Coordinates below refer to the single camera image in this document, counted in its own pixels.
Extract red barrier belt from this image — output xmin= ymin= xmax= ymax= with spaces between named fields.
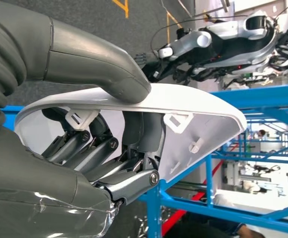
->
xmin=162 ymin=160 xmax=224 ymax=238

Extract chrome stool base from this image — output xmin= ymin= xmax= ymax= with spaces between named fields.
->
xmin=134 ymin=210 xmax=148 ymax=238

